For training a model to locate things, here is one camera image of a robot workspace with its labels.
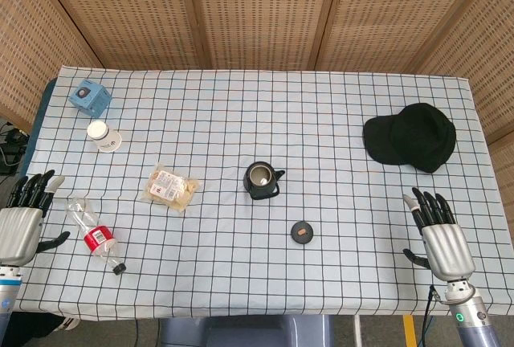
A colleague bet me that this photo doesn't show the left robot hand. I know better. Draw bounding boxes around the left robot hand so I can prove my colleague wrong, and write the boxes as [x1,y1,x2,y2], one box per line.
[0,169,71,267]

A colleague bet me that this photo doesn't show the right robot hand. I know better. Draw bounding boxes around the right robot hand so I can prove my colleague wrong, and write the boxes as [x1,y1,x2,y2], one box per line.
[402,187,475,283]

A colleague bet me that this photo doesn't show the black teapot lid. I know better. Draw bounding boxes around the black teapot lid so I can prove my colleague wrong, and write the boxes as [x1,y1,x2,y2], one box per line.
[291,221,314,244]

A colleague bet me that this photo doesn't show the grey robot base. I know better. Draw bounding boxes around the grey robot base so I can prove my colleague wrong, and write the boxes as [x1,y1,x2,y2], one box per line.
[159,314,335,347]

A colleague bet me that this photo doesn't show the black teapot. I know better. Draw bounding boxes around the black teapot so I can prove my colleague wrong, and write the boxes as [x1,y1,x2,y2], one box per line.
[243,161,287,202]

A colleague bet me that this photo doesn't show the clear bottle with red label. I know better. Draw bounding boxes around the clear bottle with red label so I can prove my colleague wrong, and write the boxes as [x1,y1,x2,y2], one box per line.
[66,197,128,276]

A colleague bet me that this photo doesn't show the black and white shoe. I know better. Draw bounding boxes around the black and white shoe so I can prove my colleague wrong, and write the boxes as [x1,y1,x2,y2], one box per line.
[51,315,80,334]

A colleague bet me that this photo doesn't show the black baseball cap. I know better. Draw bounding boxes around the black baseball cap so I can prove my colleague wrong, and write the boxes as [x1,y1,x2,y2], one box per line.
[362,102,457,174]

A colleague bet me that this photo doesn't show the white paper cup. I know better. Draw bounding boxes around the white paper cup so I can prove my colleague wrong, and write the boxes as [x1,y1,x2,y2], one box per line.
[87,119,122,153]

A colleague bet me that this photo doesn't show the blue cardboard box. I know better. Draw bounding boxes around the blue cardboard box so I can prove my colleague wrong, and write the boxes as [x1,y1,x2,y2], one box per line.
[67,79,112,119]

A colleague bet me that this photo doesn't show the packaged snack bag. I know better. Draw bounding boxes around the packaged snack bag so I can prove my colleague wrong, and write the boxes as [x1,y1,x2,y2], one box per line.
[140,161,201,214]

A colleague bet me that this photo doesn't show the checked light blue tablecloth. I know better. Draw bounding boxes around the checked light blue tablecloth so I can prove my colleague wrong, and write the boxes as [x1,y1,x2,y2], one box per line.
[6,65,504,321]

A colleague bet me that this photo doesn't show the woven bamboo folding screen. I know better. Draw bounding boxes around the woven bamboo folding screen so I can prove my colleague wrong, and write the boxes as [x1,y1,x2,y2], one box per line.
[0,0,514,211]

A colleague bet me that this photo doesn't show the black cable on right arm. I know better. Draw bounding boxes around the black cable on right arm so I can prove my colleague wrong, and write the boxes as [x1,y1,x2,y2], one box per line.
[419,284,447,347]

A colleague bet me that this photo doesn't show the black cables and devices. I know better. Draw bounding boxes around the black cables and devices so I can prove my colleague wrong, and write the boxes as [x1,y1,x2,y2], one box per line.
[0,120,32,176]

